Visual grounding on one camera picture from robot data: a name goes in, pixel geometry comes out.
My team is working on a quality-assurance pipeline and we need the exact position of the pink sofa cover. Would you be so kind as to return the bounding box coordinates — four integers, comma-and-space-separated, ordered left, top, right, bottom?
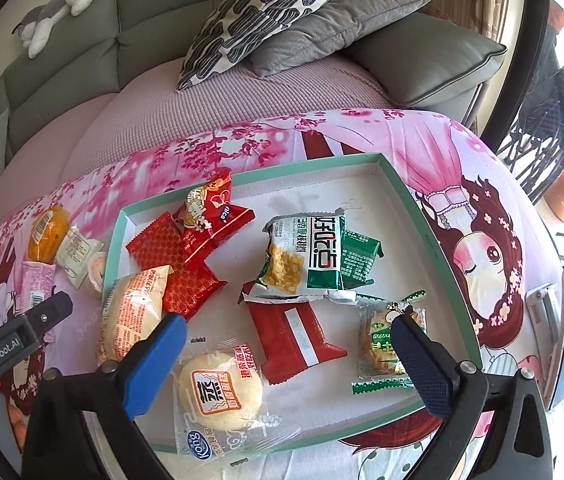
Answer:
0, 52, 403, 286

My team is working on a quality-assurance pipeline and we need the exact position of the silver rectangular device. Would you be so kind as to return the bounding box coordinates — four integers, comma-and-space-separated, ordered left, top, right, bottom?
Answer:
524, 282, 562, 343

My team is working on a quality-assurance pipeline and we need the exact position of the black metal rack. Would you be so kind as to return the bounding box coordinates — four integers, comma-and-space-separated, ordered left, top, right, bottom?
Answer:
496, 57, 564, 206

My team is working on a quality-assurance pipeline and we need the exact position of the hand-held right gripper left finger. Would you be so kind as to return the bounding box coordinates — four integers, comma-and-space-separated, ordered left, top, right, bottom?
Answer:
22, 312, 187, 480

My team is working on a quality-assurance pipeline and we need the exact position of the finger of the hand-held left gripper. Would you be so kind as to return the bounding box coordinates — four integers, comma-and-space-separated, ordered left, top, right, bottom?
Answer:
14, 291, 74, 347

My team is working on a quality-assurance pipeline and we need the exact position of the person's left hand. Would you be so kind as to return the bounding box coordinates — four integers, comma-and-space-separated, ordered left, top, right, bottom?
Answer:
0, 402, 29, 467

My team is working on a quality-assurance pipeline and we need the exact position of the dark red striped packet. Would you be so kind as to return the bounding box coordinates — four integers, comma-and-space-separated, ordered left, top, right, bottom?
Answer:
239, 280, 349, 386

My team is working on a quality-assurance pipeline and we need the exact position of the small green snack packet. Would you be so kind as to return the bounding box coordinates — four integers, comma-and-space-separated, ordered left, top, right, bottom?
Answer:
339, 227, 383, 291

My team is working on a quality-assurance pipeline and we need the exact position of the pale yellow cake packet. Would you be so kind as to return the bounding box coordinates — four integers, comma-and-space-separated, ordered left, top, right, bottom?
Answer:
96, 264, 175, 366

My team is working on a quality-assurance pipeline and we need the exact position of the clear steamed bun packet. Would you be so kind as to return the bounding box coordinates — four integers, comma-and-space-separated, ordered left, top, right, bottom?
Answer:
172, 342, 303, 456

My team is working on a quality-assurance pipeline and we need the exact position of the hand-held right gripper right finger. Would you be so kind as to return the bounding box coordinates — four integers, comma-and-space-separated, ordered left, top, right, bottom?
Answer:
391, 314, 564, 480

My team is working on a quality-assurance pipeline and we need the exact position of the cartoon cookie packet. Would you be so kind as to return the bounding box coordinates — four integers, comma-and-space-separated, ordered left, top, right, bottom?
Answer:
352, 290, 428, 395

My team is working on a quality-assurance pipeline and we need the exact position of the small white snack packet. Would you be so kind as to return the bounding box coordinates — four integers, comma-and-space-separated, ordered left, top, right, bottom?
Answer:
54, 227, 105, 291

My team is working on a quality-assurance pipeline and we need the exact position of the green and white snack packet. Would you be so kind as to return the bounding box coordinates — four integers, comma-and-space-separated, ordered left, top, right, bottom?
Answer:
254, 212, 360, 306

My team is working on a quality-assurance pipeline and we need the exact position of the grey and white plush toy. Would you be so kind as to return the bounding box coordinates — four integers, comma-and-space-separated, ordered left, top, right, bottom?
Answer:
11, 0, 109, 59

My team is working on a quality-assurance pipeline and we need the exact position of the black-and-white patterned pillow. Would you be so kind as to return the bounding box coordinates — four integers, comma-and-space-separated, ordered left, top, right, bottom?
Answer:
177, 0, 345, 92

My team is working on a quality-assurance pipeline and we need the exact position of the red cartoon snack packet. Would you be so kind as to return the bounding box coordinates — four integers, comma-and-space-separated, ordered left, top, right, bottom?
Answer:
169, 167, 257, 266

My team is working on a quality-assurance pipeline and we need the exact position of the teal-edged white tray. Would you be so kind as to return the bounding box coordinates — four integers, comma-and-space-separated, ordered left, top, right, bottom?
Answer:
101, 152, 483, 456

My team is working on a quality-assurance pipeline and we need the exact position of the pink printed blanket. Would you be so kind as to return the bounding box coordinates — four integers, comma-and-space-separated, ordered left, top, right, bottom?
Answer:
0, 107, 564, 480

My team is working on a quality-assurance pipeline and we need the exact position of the red patterned snack packet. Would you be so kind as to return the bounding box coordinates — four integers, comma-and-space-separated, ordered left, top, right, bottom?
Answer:
126, 212, 227, 322

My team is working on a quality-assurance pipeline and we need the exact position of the grey sofa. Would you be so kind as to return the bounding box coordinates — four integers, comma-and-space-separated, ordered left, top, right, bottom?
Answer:
0, 0, 507, 201

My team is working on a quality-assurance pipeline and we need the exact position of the dark window frame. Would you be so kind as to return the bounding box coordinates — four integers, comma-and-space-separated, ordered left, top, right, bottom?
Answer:
482, 0, 552, 161

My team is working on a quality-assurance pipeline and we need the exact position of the orange bread packet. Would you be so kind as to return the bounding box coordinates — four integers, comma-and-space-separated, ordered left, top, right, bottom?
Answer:
27, 205, 70, 265

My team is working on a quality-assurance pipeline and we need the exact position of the grey pillow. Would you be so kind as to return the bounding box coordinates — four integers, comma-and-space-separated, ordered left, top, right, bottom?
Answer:
249, 0, 433, 78

